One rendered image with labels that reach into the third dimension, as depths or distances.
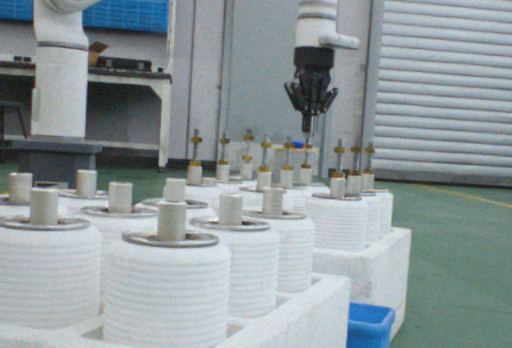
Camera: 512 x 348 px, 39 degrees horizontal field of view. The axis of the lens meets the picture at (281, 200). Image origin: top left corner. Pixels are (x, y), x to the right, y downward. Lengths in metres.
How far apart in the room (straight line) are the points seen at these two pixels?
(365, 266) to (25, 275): 0.54
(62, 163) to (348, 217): 0.57
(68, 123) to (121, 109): 4.98
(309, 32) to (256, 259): 0.74
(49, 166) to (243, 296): 0.79
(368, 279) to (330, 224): 0.10
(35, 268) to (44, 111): 0.83
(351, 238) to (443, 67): 5.69
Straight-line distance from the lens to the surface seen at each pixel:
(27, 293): 0.59
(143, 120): 6.34
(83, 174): 0.87
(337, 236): 1.04
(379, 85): 6.50
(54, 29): 1.41
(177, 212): 0.55
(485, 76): 6.85
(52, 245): 0.58
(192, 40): 6.38
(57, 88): 1.38
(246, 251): 0.63
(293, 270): 0.75
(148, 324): 0.53
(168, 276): 0.52
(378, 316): 0.98
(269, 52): 6.40
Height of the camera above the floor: 0.34
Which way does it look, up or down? 5 degrees down
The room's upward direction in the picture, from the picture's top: 4 degrees clockwise
